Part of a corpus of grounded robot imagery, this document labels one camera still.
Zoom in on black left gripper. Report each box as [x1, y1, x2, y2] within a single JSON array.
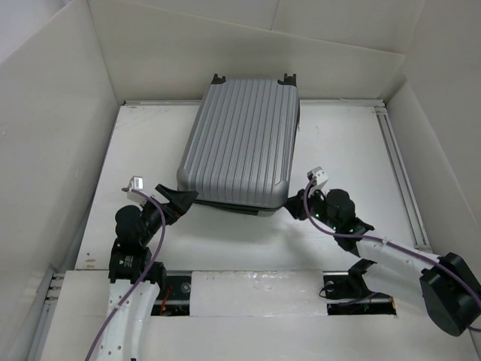
[[138, 184, 197, 244]]

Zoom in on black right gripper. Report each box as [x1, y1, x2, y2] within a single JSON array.
[[280, 184, 340, 231]]

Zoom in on grey hard-shell suitcase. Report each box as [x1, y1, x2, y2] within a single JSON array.
[[177, 74, 301, 216]]

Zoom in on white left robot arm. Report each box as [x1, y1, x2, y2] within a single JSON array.
[[86, 177, 198, 360]]

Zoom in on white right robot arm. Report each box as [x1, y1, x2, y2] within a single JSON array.
[[285, 190, 480, 336]]

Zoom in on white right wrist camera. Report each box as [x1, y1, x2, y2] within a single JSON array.
[[307, 166, 329, 190]]

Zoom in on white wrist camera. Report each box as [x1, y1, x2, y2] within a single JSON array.
[[307, 166, 329, 190], [121, 176, 147, 206]]

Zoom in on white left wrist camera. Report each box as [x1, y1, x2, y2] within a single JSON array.
[[121, 176, 147, 206]]

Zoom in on aluminium rail frame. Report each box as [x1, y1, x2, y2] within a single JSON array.
[[41, 101, 478, 360]]

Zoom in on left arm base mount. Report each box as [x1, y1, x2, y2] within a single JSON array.
[[151, 271, 192, 317]]

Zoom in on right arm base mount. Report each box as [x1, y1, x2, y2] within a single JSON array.
[[319, 272, 397, 316]]

